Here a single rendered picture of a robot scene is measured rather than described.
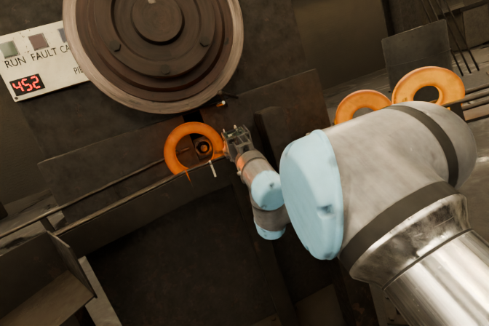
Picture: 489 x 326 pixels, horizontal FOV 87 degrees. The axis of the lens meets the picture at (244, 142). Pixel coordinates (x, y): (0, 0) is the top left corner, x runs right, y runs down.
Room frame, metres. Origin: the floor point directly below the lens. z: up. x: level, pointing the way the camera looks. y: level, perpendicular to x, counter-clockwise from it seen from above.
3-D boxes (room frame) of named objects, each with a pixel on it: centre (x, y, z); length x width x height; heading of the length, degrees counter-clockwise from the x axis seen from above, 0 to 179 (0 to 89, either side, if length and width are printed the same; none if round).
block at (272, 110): (0.86, -0.10, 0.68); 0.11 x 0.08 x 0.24; 10
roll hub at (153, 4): (0.71, 0.11, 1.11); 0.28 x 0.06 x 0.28; 100
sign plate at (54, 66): (0.85, 0.48, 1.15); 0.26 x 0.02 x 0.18; 100
